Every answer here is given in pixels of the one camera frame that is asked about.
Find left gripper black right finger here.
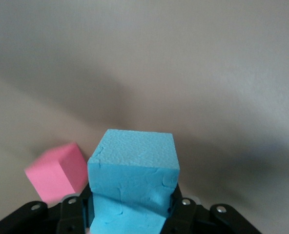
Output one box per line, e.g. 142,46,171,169
160,185,260,234

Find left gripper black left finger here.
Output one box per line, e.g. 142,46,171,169
0,185,94,234

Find red foam cube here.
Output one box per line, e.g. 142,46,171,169
24,142,89,203

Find cyan foam cube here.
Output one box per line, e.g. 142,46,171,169
87,129,180,234

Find brown table cover sheet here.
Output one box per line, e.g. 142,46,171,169
0,0,289,234

